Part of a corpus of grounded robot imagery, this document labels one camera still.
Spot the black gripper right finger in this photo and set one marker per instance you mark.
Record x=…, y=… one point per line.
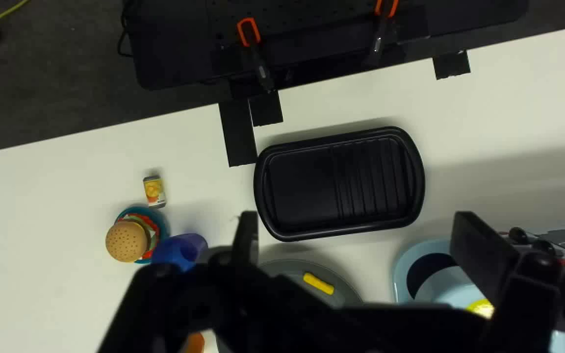
x=484, y=261

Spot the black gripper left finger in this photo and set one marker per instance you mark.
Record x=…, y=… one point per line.
x=245, y=237

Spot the light blue toy coffee maker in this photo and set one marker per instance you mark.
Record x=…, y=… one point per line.
x=449, y=294

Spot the grey round plate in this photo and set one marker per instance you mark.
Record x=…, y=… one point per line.
x=288, y=269

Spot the blue plastic cup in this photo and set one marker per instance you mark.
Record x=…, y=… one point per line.
x=180, y=251

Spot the yellow toy fry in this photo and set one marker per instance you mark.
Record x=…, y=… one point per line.
x=318, y=282

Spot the small toy can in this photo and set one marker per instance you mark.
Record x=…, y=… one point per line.
x=153, y=188

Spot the black ribbed tray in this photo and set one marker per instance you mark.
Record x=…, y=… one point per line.
x=337, y=182

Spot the orange plastic cup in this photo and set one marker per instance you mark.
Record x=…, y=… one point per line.
x=194, y=341

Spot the toy burger on plate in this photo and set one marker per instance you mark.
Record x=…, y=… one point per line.
x=131, y=210

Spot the toy hamburger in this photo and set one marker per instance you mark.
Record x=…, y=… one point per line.
x=125, y=239

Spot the large black table bracket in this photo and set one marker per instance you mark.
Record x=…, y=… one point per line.
x=237, y=129

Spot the small black table bracket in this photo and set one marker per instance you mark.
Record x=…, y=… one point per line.
x=451, y=65

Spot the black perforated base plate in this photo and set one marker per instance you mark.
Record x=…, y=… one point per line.
x=176, y=45

